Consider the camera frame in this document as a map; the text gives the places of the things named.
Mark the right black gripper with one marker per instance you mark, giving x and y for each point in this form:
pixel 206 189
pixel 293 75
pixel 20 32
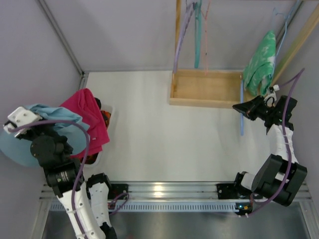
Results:
pixel 260 110

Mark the magenta trousers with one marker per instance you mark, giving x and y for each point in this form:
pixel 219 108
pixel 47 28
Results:
pixel 83 103

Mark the light blue trousers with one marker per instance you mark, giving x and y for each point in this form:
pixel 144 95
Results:
pixel 18 150

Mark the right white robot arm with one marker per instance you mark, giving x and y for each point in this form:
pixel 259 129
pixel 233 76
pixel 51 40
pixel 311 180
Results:
pixel 281 176

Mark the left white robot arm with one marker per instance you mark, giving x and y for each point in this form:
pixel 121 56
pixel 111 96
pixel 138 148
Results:
pixel 85 201

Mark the teal plastic hanger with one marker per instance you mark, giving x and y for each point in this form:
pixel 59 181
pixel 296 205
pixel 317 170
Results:
pixel 198 30

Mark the lilac plastic hanger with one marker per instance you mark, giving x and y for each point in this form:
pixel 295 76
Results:
pixel 180 28

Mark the green white garment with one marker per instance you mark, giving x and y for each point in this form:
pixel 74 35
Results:
pixel 258 73

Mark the wooden clothes rack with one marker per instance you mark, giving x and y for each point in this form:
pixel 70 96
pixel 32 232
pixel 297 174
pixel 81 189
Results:
pixel 222 89

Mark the orange patterned garment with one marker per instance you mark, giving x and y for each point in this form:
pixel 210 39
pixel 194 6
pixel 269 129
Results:
pixel 106 117

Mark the black garment in basket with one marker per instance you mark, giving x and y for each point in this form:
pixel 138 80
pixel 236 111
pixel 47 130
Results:
pixel 98 103

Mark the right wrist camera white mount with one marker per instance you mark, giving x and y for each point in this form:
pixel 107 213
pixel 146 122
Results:
pixel 271 97

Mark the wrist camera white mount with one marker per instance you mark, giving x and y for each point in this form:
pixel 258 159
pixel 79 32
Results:
pixel 19 117
pixel 271 97

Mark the aluminium mounting rail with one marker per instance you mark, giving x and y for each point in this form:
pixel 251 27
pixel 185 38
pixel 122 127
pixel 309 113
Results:
pixel 167 190

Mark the perforated grey cable duct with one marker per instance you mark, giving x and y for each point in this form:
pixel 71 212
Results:
pixel 134 206

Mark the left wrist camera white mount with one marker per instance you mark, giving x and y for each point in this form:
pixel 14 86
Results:
pixel 19 117

